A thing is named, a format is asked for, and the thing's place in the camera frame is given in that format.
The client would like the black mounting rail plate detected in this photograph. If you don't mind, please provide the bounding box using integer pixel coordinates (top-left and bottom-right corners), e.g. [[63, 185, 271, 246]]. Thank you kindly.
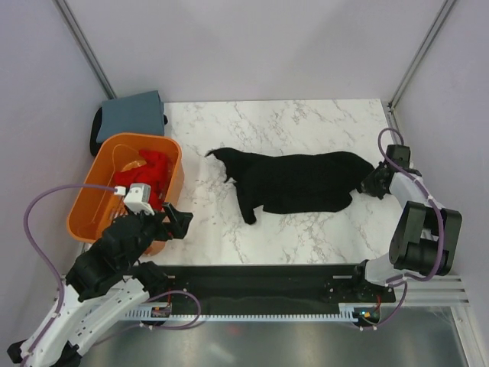
[[163, 265, 396, 314]]

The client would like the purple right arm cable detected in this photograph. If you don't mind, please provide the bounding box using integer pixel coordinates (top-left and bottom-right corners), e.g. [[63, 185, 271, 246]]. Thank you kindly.
[[353, 128, 448, 332]]

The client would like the white slotted cable duct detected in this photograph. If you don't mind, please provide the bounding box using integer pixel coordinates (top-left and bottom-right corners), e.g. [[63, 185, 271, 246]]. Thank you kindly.
[[122, 303, 380, 323]]

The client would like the aluminium frame post left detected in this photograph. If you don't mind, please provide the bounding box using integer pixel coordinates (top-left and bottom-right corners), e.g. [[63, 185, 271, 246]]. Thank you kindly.
[[53, 0, 117, 99]]

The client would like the orange plastic basket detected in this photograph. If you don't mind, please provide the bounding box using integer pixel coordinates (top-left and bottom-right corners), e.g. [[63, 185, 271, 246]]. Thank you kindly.
[[67, 132, 186, 256]]

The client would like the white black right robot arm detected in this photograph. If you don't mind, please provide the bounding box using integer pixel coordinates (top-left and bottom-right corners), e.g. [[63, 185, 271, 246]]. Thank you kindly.
[[349, 161, 462, 301]]

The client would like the aluminium frame post right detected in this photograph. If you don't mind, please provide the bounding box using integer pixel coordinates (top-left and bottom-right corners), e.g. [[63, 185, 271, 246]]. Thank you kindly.
[[387, 0, 458, 113]]

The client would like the folded grey blue t shirt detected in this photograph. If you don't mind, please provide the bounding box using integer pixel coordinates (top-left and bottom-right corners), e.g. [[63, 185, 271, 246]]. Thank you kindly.
[[96, 90, 164, 143]]

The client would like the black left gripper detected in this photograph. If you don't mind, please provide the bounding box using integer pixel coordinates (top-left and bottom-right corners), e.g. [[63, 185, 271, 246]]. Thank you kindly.
[[123, 201, 193, 268]]

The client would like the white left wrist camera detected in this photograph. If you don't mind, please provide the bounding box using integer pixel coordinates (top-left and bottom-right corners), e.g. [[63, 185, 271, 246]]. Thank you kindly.
[[115, 183, 154, 216]]

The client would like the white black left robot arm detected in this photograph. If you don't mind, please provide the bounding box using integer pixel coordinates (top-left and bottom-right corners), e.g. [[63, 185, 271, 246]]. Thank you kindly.
[[7, 203, 193, 366]]

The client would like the red t shirt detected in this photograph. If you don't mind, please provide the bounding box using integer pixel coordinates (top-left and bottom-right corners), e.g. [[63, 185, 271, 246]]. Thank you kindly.
[[114, 149, 172, 211]]

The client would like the aluminium base extrusion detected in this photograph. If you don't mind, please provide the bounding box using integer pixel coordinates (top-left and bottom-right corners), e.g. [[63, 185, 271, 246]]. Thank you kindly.
[[57, 273, 469, 307]]

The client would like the aluminium frame post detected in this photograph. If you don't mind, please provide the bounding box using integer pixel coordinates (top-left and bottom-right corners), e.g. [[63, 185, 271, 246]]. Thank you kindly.
[[53, 0, 117, 99], [387, 0, 458, 113]]

